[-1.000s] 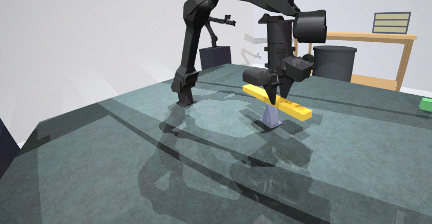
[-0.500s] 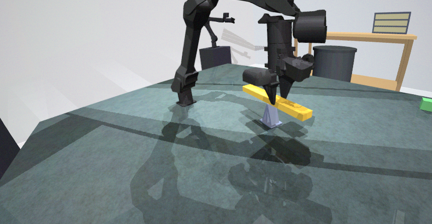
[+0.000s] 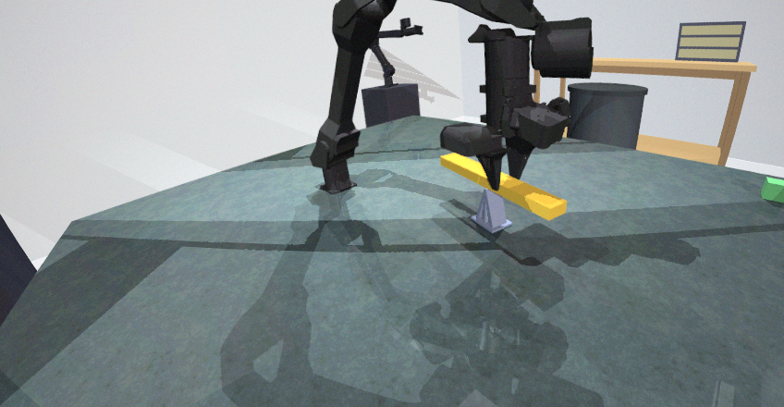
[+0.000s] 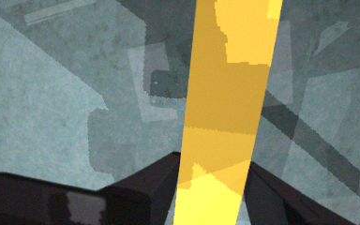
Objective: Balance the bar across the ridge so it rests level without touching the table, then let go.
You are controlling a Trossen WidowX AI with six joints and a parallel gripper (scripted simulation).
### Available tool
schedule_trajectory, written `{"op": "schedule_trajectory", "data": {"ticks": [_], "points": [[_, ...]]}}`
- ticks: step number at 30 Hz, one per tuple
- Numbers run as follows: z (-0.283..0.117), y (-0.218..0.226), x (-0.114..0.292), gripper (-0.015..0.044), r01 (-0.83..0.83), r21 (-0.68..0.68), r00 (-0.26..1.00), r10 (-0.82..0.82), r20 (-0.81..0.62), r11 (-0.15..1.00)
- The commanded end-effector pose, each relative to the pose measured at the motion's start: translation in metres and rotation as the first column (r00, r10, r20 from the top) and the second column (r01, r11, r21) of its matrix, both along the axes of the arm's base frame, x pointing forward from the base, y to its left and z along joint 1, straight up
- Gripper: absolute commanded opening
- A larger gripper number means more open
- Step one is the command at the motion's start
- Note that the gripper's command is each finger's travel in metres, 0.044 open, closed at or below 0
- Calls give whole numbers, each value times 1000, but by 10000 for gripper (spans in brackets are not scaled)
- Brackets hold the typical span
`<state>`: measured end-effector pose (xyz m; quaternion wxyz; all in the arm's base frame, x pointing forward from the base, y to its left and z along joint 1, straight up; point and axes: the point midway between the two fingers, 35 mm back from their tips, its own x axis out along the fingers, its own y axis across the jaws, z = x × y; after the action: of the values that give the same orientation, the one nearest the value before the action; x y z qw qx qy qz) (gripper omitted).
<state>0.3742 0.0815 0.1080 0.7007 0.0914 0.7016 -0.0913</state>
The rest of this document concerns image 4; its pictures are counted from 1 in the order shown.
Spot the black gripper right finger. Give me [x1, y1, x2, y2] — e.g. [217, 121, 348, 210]
[243, 161, 356, 225]

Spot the yellow bar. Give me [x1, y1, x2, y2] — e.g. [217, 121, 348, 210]
[173, 0, 282, 225]

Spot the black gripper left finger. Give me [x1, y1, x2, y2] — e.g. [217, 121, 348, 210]
[0, 152, 181, 225]

